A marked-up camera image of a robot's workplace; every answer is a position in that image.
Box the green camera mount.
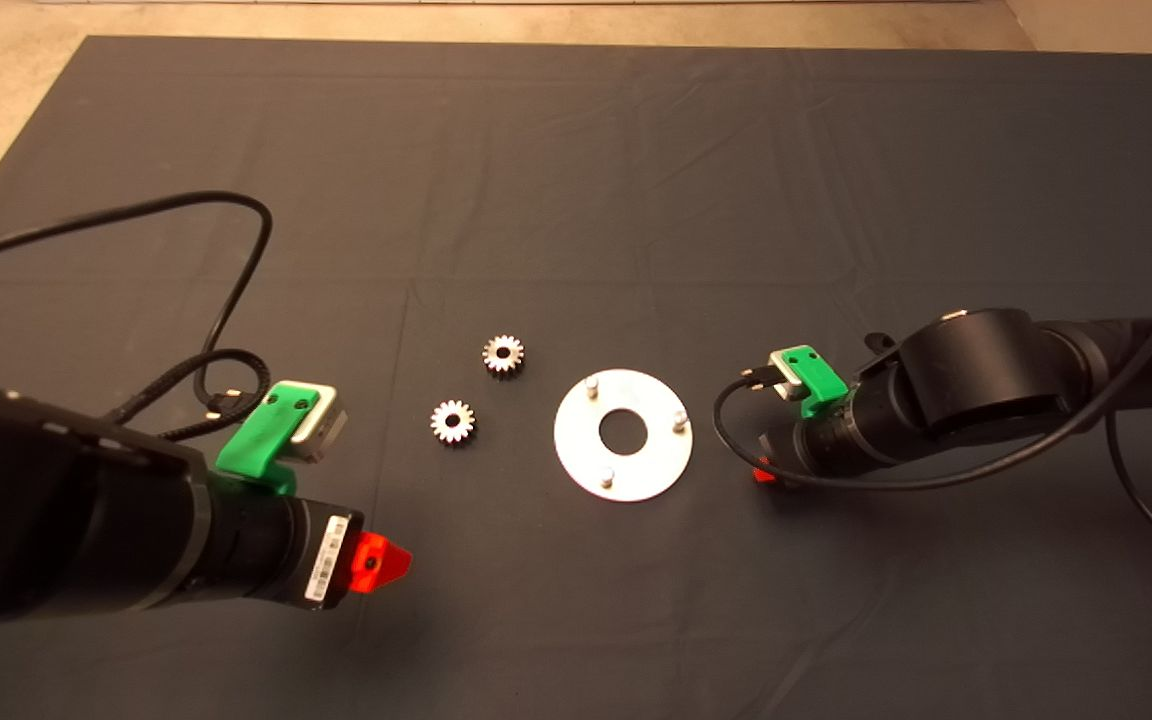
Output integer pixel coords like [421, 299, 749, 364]
[216, 381, 323, 496]
[774, 345, 849, 419]

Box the small steel planetary gear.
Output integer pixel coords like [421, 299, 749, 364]
[429, 399, 477, 447]
[482, 334, 526, 379]

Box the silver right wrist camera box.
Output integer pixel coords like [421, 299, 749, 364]
[769, 352, 807, 401]

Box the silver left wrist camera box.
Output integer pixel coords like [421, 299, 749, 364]
[291, 383, 348, 463]

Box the dark grey table cloth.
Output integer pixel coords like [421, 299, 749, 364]
[0, 36, 1152, 720]

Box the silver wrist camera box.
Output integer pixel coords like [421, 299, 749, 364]
[291, 383, 348, 463]
[769, 352, 807, 401]

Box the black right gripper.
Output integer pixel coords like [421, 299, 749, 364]
[752, 395, 912, 489]

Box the round metal carrier plate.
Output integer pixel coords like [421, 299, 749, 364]
[553, 368, 694, 503]

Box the green right camera mount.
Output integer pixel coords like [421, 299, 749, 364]
[774, 345, 849, 419]

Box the braided black left arm cable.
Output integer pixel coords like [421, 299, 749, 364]
[106, 347, 272, 441]

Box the green left camera mount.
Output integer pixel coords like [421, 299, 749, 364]
[216, 381, 323, 496]

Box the smooth black right camera cable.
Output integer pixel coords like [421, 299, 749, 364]
[713, 305, 1152, 579]

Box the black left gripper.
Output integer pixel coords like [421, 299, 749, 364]
[202, 468, 413, 611]

